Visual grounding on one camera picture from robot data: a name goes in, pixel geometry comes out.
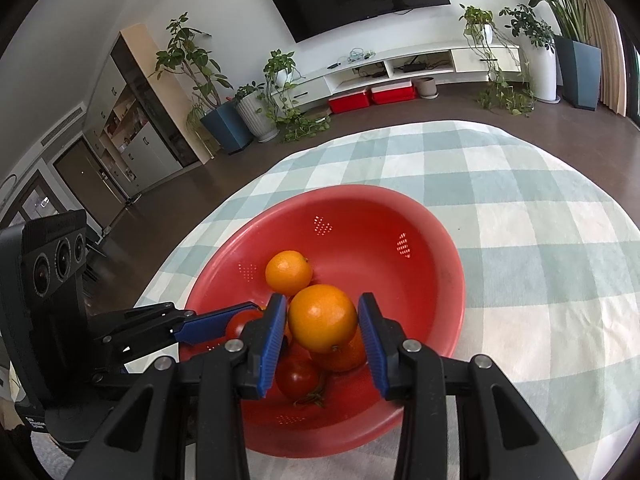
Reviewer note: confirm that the bushy plant in white pot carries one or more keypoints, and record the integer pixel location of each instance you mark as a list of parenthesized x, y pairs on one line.
[(542, 72)]

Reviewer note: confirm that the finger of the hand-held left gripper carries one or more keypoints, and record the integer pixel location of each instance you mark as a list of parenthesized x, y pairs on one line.
[(120, 376), (215, 321)]

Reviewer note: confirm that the red colander bowl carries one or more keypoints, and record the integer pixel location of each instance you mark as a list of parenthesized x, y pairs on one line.
[(360, 230)]

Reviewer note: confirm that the red storage box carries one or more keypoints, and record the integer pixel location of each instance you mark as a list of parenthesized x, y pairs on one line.
[(392, 93), (350, 102)]

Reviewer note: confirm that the plant in white ribbed pot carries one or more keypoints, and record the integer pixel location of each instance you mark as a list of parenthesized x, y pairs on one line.
[(255, 120)]

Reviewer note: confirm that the trailing plant in white vase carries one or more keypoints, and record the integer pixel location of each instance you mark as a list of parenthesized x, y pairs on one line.
[(280, 67)]

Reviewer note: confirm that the beige empty flower pot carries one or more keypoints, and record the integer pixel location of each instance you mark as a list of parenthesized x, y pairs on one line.
[(427, 88)]

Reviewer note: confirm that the checkered tablecloth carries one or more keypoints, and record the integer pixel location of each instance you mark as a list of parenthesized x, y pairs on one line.
[(525, 260)]

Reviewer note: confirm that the small orange with stem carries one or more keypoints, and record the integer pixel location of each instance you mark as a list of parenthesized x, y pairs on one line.
[(287, 272)]

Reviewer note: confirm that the hanging vine in white vase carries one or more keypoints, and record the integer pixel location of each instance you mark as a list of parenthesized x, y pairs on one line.
[(487, 32)]

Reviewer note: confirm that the leafy plant in dark pot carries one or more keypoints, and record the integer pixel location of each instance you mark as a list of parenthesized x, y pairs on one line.
[(580, 70)]

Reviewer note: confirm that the white television stand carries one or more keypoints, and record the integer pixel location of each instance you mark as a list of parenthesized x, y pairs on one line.
[(465, 57)]

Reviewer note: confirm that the tall plant in blue pot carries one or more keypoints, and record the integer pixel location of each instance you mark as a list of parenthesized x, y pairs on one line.
[(227, 127)]

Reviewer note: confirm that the beige curtain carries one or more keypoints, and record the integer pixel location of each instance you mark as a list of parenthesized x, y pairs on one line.
[(607, 60)]

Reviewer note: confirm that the brown entrance door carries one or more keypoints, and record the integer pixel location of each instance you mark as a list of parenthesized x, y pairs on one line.
[(85, 175)]

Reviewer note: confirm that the black set-top box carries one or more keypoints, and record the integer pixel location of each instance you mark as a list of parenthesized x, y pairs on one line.
[(416, 67)]

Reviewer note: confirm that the red tomato with stem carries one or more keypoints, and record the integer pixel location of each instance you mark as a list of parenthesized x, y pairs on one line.
[(297, 377)]

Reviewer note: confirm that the wooden display cabinet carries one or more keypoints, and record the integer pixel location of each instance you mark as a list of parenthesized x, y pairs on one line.
[(150, 145)]

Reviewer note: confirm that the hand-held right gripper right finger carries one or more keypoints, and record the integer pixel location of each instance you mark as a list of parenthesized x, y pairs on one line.
[(372, 347)]

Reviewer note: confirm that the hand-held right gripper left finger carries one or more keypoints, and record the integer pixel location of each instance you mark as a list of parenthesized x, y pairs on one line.
[(270, 345)]

